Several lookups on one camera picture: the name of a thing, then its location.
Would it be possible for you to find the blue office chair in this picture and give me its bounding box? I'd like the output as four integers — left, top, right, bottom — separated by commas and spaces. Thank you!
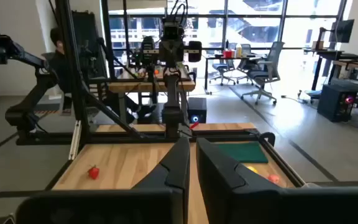
209, 42, 237, 86

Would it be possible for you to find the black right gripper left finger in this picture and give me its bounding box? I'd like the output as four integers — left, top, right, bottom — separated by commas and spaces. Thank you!
132, 136, 191, 224

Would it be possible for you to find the wooden background table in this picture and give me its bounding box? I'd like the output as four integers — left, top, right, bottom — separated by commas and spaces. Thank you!
108, 67, 196, 125

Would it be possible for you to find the black table clamp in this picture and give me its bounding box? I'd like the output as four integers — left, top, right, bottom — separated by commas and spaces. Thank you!
258, 132, 276, 147

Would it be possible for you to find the black computer tower pink light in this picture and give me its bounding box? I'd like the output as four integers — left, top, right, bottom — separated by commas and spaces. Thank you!
317, 83, 357, 123

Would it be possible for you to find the black computer tower blue light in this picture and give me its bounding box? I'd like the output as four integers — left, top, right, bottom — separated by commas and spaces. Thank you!
187, 97, 208, 124

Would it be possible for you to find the long-stemmed red strawberry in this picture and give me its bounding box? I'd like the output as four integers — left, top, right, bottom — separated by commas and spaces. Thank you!
88, 165, 101, 180

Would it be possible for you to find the black panel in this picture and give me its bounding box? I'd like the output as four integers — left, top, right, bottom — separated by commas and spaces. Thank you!
71, 11, 107, 78

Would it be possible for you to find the person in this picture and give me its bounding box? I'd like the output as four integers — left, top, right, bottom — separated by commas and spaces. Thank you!
48, 27, 74, 116

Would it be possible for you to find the black monitor on arm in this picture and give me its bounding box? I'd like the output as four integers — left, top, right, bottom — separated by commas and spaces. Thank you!
329, 19, 356, 44

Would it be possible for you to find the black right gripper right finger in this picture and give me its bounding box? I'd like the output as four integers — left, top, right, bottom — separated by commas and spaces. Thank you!
196, 138, 281, 224

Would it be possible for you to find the white plastic strip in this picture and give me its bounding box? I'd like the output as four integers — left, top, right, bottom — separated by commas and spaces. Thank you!
68, 120, 83, 161

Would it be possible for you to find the grey office chair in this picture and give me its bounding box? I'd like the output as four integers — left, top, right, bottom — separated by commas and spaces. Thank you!
236, 43, 260, 74
240, 41, 286, 105

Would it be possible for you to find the green cloth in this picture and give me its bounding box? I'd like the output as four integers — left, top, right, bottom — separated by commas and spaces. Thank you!
216, 141, 269, 164

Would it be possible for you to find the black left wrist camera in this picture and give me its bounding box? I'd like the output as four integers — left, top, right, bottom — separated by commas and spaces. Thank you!
162, 25, 180, 40

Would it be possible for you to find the black standing desk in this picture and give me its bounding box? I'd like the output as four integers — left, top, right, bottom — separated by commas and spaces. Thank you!
303, 46, 358, 93

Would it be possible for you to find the black left camera cable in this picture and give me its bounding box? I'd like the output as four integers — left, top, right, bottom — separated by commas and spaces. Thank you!
165, 0, 190, 29

